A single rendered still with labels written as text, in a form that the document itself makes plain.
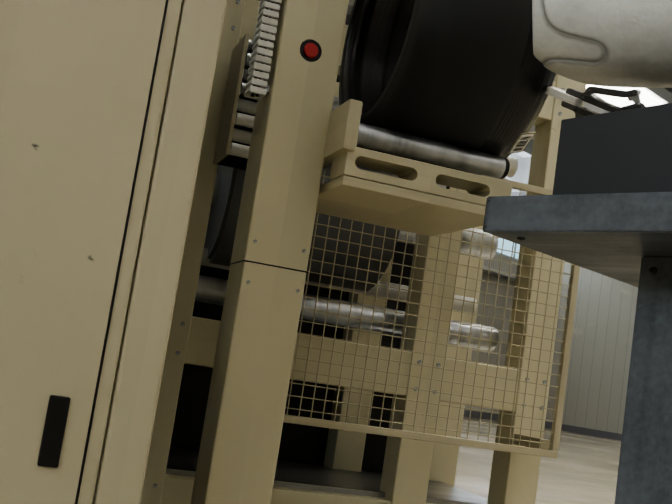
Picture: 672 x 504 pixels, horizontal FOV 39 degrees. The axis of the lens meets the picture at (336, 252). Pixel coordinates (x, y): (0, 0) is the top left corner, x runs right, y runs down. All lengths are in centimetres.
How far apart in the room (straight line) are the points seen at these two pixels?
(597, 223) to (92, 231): 53
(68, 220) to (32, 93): 14
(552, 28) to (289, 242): 85
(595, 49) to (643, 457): 46
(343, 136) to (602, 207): 90
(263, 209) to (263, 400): 37
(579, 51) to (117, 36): 53
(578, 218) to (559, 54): 27
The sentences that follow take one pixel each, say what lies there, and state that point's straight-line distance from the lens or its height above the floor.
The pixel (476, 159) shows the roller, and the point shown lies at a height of 90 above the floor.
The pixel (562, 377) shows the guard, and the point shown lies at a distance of 258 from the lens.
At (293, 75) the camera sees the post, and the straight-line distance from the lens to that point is 191.
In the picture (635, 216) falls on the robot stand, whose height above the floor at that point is 63.
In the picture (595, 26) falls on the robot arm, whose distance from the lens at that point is 115.
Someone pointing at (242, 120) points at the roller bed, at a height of 99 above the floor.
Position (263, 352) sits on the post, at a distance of 184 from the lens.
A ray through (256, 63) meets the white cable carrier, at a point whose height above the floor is 101.
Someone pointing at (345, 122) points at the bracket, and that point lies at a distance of 181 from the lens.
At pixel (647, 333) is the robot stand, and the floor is 53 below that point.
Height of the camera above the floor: 43
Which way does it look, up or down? 7 degrees up
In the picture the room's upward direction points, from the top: 9 degrees clockwise
